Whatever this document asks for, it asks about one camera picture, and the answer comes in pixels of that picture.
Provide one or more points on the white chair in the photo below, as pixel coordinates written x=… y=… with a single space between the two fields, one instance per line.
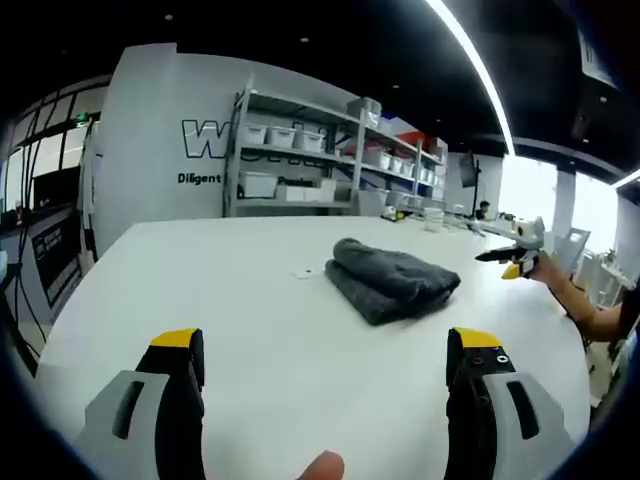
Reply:
x=570 y=250

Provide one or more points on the grey metal shelving unit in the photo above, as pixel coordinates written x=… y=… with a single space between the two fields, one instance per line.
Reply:
x=292 y=155
x=400 y=170

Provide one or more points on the clear lidded storage box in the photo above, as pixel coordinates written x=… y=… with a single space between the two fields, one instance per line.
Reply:
x=365 y=112

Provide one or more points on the stack of white bowls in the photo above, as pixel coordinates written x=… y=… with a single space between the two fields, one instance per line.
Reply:
x=433 y=219

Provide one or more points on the dark grey towel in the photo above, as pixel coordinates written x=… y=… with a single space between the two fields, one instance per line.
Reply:
x=390 y=280

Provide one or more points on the small white tag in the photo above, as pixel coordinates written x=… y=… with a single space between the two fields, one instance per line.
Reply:
x=305 y=273

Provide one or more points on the person's left hand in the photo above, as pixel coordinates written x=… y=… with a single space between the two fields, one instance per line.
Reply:
x=317 y=467

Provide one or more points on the long ceiling light strip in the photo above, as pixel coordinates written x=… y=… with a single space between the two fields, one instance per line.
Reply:
x=475 y=65

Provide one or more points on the black monitor on stand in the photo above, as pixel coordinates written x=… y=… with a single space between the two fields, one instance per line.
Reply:
x=470 y=172

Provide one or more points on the white storage bin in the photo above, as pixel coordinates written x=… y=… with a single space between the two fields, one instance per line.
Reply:
x=250 y=135
x=281 y=136
x=306 y=140
x=257 y=184

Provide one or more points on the person's right hand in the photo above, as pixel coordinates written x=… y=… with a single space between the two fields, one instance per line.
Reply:
x=547 y=270

